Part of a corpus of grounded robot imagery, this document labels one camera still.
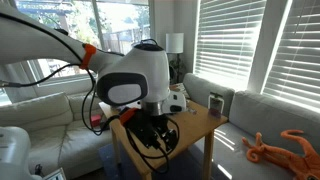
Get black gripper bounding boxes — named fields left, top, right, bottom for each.
left=125, top=108, right=179, bottom=152

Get light wooden table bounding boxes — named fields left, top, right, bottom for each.
left=98, top=89, right=229, bottom=180

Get clear plastic pieces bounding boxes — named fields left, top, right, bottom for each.
left=185, top=106, right=198, bottom=116

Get magazine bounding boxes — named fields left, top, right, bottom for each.
left=169, top=83, right=191, bottom=100

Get blue rug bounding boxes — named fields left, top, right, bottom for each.
left=98, top=143, right=214, bottom=180

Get white card package purple item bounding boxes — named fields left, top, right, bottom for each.
left=207, top=92, right=225, bottom=118

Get red box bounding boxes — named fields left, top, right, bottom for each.
left=89, top=114, right=103, bottom=128

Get green houseplant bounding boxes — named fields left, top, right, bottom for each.
left=169, top=54, right=186, bottom=84

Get floor lamp with white shade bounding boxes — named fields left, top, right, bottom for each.
left=165, top=32, right=185, bottom=84

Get white leather sofa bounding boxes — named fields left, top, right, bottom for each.
left=0, top=91, right=114, bottom=179

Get small framed tablet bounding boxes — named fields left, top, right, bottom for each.
left=41, top=167, right=68, bottom=180

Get wide white window blind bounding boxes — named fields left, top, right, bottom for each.
left=193, top=0, right=268, bottom=91

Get large white framed window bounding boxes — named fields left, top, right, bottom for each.
left=0, top=0, right=154, bottom=101

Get orange octopus plush toy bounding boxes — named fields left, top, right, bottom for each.
left=242, top=129, right=320, bottom=180

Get narrow white window blind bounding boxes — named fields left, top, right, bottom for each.
left=261, top=0, right=320, bottom=113

